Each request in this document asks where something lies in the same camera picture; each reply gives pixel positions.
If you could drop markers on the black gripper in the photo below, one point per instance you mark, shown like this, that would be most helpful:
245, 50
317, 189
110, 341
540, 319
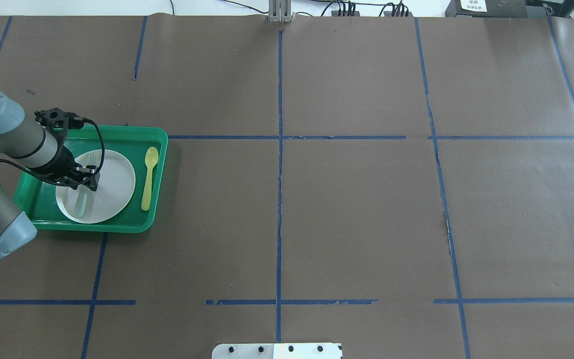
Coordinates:
66, 163

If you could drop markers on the translucent white plastic fork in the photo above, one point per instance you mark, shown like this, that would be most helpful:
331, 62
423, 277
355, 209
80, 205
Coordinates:
81, 202

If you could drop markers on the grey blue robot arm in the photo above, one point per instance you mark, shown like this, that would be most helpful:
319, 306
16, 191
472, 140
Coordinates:
36, 146

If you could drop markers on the white round plate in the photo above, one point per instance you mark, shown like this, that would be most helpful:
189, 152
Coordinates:
115, 190

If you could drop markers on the green plastic tray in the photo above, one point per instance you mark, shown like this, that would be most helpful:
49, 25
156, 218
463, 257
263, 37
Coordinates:
38, 200

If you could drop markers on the yellow plastic spoon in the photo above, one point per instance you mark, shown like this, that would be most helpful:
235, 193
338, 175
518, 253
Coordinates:
151, 160

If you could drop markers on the brown paper table cover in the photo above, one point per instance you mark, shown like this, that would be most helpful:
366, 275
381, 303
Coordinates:
404, 187

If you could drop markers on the black box with label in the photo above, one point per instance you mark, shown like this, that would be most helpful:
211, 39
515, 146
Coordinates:
487, 8

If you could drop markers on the aluminium frame post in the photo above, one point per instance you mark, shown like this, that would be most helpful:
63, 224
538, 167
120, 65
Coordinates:
280, 11

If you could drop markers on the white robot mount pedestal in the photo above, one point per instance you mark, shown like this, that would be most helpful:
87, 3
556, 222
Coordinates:
278, 351

